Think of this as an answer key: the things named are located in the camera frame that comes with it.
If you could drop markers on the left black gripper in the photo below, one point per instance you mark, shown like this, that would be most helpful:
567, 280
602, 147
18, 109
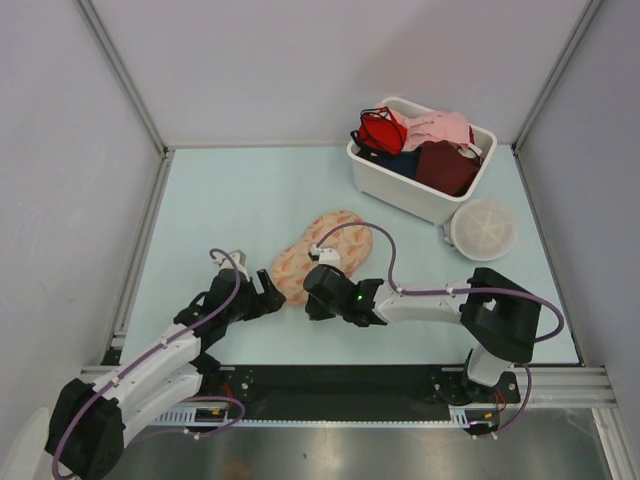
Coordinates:
269, 297

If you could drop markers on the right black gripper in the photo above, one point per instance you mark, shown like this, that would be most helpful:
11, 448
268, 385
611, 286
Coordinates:
314, 312

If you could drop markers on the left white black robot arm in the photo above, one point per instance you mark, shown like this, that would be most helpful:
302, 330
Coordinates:
93, 422

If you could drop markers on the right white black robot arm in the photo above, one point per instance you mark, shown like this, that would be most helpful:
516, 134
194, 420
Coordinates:
499, 314

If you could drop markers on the round white mesh laundry bag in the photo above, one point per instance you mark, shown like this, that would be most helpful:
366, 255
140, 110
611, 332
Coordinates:
482, 230

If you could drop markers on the pink bra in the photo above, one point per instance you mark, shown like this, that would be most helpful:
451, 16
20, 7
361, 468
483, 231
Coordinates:
436, 126

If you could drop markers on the white plastic storage bin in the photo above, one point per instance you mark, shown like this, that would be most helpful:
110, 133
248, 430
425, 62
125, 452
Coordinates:
411, 196

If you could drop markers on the navy blue garment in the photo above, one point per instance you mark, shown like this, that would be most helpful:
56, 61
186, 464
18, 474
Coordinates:
404, 164

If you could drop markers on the maroon garment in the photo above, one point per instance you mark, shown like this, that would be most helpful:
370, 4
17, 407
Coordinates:
442, 167

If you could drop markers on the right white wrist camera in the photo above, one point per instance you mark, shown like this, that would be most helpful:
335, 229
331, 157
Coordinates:
325, 256

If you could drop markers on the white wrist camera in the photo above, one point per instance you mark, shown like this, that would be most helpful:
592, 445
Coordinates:
239, 259
325, 256

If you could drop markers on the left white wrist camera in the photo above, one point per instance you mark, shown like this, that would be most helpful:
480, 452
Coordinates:
239, 259

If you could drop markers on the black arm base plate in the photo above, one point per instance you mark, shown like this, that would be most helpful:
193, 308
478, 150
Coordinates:
355, 393

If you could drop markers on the aluminium frame rail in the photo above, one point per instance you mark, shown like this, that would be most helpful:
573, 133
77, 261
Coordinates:
567, 425

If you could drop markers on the left vertical aluminium post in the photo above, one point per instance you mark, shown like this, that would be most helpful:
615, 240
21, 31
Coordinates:
108, 49

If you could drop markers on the vertical aluminium post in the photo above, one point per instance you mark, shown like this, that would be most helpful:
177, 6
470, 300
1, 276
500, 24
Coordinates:
577, 35
108, 49

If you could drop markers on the right vertical aluminium post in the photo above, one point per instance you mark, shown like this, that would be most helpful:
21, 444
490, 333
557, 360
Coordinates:
577, 35

